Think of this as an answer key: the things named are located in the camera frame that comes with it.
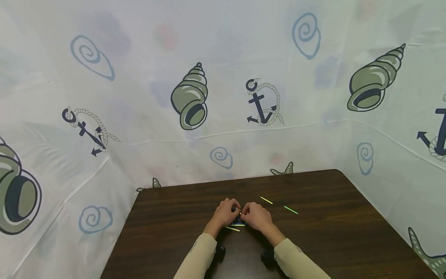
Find person's left hand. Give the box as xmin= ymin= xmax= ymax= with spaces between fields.
xmin=205 ymin=198 xmax=242 ymax=238

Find person's right hand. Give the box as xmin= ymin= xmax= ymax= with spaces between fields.
xmin=240 ymin=202 xmax=277 ymax=238

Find person's right forearm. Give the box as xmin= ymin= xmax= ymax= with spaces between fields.
xmin=264 ymin=226 xmax=332 ymax=279

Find person's left forearm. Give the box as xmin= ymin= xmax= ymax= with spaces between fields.
xmin=173 ymin=229 xmax=222 ymax=279

